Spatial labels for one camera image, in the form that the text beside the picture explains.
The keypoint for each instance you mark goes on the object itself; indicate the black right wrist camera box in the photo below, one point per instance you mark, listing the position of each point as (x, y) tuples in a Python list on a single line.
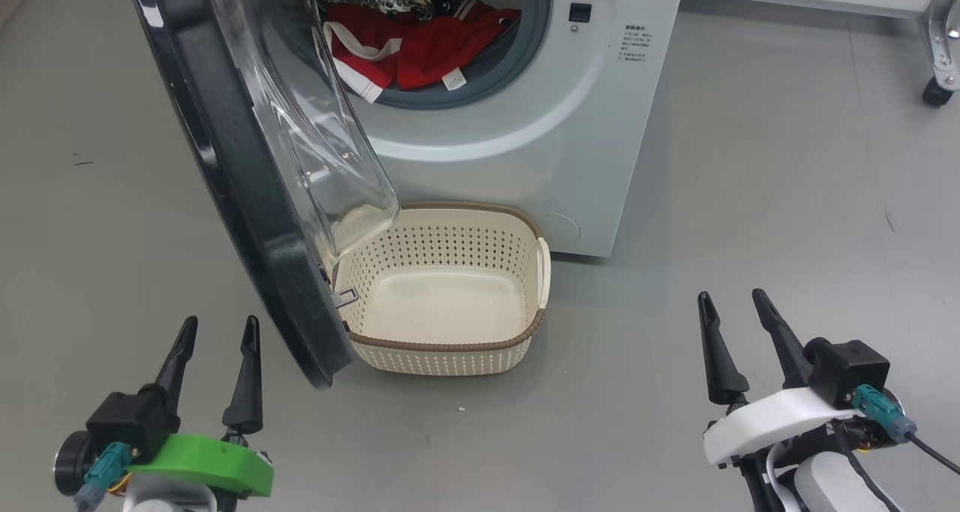
[(847, 369)]

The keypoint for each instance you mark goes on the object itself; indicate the red garment with white trim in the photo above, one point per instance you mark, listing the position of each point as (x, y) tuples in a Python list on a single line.
[(360, 36)]

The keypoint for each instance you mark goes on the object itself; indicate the red garment with label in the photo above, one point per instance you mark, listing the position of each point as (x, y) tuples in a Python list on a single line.
[(435, 55)]

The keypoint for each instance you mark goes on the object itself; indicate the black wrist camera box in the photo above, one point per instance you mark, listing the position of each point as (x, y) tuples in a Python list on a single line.
[(131, 422), (847, 369)]

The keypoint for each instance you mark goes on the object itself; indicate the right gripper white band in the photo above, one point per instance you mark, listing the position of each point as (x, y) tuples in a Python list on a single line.
[(765, 418)]

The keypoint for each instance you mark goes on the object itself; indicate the black round glass washer door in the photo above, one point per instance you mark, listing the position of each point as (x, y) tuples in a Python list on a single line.
[(247, 220)]

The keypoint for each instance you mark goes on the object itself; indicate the metal frame leg with caster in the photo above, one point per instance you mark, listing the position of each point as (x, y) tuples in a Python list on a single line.
[(941, 40)]

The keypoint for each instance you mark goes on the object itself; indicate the cream perforated basket brown rim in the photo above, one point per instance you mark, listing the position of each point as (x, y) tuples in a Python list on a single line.
[(442, 309)]

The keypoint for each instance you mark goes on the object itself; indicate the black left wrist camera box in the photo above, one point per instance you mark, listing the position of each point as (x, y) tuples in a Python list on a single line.
[(131, 422)]

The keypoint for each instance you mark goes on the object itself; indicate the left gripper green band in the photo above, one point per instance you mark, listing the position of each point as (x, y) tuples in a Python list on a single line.
[(210, 459)]

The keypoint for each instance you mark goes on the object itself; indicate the white front-load washing machine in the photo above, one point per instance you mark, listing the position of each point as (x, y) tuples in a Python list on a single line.
[(525, 160)]

